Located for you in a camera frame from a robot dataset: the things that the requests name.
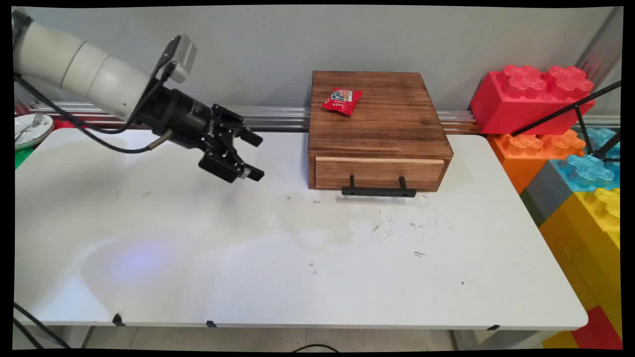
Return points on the big orange toy brick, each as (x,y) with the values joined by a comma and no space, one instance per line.
(526,153)

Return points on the big red toy brick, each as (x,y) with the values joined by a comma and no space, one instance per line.
(521,101)

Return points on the small red toy brick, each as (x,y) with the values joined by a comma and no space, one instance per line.
(600,329)

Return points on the big blue toy brick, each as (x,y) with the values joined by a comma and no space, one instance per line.
(590,171)

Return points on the white plate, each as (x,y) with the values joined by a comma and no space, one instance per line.
(42,130)

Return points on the big grey toy brick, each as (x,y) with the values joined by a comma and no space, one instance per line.
(543,196)

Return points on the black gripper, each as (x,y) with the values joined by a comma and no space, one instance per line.
(181,116)

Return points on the aluminium frame post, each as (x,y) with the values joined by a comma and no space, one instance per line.
(603,44)

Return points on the aluminium rail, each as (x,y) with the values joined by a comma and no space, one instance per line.
(278,116)

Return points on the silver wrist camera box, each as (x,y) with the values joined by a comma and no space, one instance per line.
(183,57)

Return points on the big yellow toy brick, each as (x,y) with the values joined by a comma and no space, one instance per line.
(590,238)

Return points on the red snack packet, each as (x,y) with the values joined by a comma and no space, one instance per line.
(342,101)

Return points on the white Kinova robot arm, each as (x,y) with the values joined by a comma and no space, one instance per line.
(74,64)

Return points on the black tripod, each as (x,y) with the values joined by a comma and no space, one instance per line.
(565,110)

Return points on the silver fork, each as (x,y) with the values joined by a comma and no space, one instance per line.
(31,126)

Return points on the dark wooden drawer cabinet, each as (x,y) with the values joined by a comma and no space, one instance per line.
(387,129)

